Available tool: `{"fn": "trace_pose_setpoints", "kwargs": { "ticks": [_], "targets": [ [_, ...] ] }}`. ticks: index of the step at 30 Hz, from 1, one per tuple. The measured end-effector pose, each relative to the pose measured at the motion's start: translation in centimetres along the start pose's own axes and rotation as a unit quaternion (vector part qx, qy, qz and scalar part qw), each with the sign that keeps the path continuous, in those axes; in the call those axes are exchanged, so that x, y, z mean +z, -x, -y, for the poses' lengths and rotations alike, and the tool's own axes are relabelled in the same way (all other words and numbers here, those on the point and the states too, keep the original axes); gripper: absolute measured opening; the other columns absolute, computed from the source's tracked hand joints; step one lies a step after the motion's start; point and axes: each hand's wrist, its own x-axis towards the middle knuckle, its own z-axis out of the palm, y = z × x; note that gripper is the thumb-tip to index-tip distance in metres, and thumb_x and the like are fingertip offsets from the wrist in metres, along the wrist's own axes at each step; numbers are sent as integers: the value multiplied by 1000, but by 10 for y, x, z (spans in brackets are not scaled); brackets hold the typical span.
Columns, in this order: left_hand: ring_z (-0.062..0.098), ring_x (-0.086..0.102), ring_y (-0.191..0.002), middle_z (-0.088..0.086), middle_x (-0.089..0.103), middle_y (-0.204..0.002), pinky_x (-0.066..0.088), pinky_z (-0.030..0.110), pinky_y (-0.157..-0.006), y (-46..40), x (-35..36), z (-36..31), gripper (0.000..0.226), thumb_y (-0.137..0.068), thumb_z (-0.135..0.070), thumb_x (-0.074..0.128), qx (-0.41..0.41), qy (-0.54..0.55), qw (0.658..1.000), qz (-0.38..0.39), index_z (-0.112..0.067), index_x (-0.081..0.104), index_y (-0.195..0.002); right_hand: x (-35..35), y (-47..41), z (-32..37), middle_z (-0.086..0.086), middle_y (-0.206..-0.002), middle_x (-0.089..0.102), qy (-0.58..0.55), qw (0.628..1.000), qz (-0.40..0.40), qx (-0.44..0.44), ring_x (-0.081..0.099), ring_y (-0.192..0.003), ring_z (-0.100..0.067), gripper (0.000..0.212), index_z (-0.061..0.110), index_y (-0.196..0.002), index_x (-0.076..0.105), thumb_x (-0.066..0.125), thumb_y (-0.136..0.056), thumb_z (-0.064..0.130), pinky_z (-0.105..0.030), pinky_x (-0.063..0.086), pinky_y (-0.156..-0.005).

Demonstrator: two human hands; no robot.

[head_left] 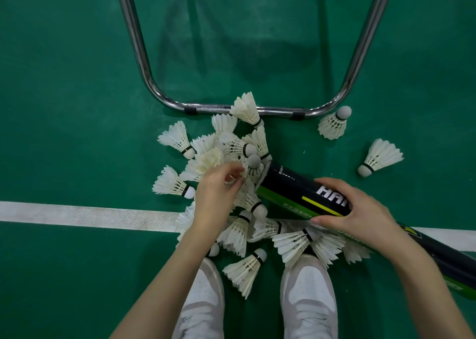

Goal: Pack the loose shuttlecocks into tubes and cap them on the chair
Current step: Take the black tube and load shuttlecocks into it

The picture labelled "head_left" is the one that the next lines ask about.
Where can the person's left hand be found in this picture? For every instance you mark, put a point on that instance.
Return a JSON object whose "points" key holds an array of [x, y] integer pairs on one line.
{"points": [[212, 204]]}

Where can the person's right forearm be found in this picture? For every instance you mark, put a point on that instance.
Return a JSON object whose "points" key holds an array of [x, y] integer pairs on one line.
{"points": [[427, 294]]}

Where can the person's shoe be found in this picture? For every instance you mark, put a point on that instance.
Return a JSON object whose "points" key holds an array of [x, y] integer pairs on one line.
{"points": [[202, 301], [308, 294]]}

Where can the person's left forearm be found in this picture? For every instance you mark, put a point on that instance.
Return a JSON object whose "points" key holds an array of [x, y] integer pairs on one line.
{"points": [[160, 294]]}

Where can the person's left shoe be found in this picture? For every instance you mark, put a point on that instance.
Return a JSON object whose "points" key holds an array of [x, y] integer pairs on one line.
{"points": [[202, 301]]}

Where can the single feather shuttlecock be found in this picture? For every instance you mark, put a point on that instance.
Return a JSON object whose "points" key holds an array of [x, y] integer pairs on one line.
{"points": [[231, 181]]}

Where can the black chair with chrome frame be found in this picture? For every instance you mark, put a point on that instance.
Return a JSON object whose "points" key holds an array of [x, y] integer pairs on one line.
{"points": [[139, 52]]}

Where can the black shuttlecock tube green stripe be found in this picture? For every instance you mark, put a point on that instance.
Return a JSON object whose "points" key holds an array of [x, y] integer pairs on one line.
{"points": [[293, 186]]}

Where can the person's right shoe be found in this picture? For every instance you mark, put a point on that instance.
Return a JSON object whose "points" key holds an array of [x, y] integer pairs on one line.
{"points": [[308, 294]]}

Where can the person's right hand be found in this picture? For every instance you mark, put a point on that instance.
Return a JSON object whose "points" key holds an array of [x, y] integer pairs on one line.
{"points": [[368, 219]]}

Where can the pile of white shuttlecocks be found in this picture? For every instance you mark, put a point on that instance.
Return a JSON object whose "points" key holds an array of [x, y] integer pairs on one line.
{"points": [[245, 106]]}

